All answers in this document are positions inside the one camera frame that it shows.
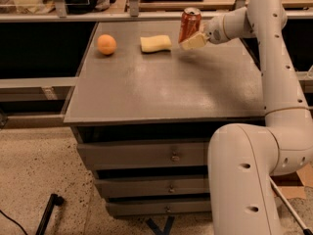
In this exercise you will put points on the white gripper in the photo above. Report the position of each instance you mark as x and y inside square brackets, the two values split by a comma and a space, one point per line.
[214, 28]

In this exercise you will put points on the red coke can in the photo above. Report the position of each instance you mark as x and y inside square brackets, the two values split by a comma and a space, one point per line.
[190, 23]

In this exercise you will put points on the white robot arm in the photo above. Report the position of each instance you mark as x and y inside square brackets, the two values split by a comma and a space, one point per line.
[242, 158]

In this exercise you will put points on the yellow sponge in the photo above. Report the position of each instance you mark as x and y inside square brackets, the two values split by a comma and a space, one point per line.
[155, 43]

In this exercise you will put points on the orange fruit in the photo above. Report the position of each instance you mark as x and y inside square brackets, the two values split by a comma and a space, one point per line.
[106, 44]

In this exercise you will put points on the grey drawer cabinet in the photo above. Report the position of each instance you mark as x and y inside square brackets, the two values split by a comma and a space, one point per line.
[142, 132]

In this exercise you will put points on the top grey drawer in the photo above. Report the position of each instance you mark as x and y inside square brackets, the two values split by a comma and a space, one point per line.
[143, 154]

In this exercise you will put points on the grey drawer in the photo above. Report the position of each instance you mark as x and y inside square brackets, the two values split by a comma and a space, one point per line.
[152, 186]
[143, 154]
[165, 206]

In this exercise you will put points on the bottom grey drawer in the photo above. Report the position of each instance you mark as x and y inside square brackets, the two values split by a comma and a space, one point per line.
[165, 206]

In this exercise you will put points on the middle grey drawer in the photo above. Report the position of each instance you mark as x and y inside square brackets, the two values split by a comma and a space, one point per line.
[152, 186]

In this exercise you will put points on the brown cardboard box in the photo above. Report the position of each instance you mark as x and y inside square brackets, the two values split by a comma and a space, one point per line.
[293, 185]

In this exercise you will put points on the black bar on floor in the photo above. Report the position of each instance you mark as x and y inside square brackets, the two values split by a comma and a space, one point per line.
[54, 201]

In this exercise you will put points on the white stick with black tip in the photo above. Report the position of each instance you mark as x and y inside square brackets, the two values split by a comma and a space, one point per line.
[305, 229]

